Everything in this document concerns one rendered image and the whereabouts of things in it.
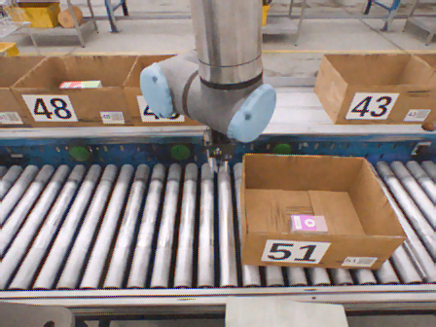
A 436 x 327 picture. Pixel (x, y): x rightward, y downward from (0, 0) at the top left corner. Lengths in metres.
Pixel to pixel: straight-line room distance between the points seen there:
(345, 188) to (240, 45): 0.80
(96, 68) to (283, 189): 0.94
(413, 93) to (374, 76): 0.30
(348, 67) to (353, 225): 0.72
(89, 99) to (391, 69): 1.28
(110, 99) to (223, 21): 0.77
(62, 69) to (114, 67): 0.23
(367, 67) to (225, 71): 1.12
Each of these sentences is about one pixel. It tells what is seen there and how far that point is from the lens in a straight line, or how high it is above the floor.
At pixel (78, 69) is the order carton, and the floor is 0.99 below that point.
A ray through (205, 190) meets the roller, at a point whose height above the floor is 0.75.
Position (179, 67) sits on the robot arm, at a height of 1.30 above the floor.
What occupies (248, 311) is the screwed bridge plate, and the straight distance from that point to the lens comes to 0.77.
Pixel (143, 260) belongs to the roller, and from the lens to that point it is 0.85.
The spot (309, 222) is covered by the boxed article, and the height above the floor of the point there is 0.80.
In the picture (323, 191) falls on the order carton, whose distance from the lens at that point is 1.03.
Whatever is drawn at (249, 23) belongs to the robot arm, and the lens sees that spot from 0.34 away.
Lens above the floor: 1.48
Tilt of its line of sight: 43 degrees down
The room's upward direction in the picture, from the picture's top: straight up
